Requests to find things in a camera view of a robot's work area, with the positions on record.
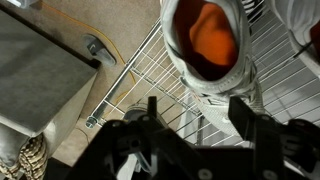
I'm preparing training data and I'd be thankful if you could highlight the grey sofa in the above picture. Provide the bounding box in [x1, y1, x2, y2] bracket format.
[0, 9, 99, 168]

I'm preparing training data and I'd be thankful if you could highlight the orange extension cable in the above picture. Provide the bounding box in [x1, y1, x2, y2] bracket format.
[39, 1, 138, 108]

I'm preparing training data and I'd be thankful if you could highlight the brown woven basket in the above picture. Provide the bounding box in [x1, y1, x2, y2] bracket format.
[0, 133, 49, 180]

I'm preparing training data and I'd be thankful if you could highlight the white shoe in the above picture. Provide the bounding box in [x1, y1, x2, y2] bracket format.
[122, 102, 158, 122]

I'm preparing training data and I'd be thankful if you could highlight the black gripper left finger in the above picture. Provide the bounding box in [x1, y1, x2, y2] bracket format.
[66, 95, 201, 180]

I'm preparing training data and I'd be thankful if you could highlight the chrome wire shelf rack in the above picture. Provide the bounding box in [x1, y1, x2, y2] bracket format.
[84, 0, 320, 148]

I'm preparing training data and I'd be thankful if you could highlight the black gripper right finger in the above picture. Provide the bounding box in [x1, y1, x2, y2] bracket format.
[228, 95, 320, 180]

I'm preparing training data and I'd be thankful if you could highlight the grey sneaker with orange insole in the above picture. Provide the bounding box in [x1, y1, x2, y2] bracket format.
[266, 0, 320, 79]
[159, 0, 268, 138]

